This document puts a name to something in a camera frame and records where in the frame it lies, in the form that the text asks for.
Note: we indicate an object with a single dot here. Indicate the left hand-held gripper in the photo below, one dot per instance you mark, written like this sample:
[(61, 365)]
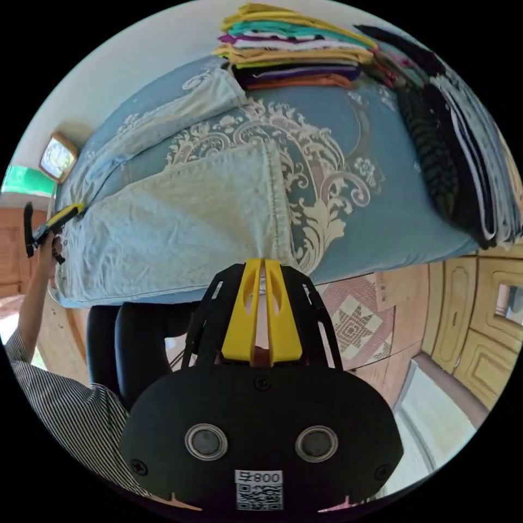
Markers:
[(43, 235)]

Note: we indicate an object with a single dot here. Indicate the person's left hand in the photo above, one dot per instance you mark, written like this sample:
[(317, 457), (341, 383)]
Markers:
[(55, 249)]

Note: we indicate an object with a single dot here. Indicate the patterned floor mat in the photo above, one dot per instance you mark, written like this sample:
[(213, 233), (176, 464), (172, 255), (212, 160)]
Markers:
[(357, 323)]

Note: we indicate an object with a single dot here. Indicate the bed with blue ornamented quilt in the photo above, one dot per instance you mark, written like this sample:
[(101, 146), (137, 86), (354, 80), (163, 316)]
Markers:
[(367, 204)]

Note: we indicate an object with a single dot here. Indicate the person's left forearm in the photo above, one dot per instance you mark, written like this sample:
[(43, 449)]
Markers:
[(34, 298)]

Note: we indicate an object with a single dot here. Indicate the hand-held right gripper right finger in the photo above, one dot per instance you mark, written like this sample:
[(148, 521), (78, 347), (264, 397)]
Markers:
[(284, 331)]

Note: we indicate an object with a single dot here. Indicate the window with wooden frame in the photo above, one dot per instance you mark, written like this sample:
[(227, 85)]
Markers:
[(58, 157)]

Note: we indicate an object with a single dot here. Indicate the colourful pile of clothes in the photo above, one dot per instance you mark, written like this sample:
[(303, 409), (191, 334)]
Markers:
[(294, 53)]

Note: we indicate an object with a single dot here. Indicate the dark pile of clothes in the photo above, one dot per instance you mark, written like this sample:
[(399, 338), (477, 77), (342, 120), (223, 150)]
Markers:
[(449, 143)]

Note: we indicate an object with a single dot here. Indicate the yellow wooden cupboard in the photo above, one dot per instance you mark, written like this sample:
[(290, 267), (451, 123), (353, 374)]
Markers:
[(470, 318)]

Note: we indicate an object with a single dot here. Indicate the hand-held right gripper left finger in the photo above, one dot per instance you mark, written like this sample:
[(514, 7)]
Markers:
[(241, 327)]

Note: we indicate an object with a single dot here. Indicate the light blue jeans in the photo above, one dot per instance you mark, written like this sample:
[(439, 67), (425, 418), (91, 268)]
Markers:
[(179, 220)]

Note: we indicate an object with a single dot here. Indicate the person's body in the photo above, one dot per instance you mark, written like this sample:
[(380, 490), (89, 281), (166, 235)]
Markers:
[(102, 367)]

